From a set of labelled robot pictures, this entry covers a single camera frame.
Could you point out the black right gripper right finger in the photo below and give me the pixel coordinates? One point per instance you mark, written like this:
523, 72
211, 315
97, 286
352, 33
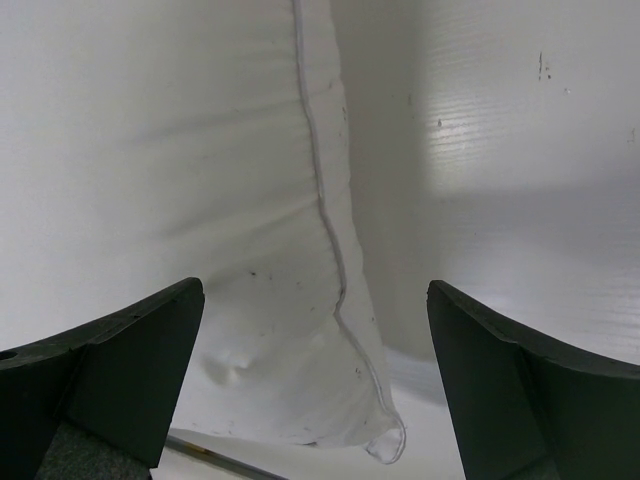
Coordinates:
525, 405

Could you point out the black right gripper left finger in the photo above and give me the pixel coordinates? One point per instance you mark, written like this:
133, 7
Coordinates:
97, 401

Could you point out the white pillow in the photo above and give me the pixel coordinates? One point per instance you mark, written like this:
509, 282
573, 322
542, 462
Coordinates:
143, 142

